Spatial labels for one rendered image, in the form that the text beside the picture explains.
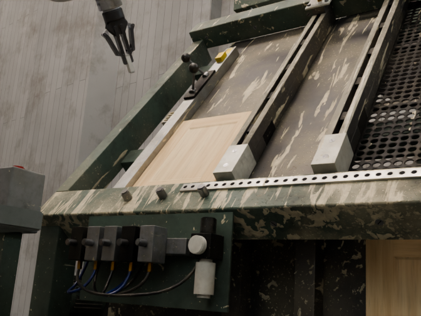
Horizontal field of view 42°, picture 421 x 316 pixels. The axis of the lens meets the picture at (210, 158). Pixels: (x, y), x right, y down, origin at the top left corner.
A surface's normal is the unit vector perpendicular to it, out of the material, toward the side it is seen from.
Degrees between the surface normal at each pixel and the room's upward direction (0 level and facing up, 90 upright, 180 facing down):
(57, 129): 90
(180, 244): 90
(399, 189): 51
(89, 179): 90
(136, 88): 90
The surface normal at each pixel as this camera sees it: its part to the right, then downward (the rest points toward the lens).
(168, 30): -0.67, -0.22
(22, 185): 0.83, -0.08
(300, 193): -0.39, -0.80
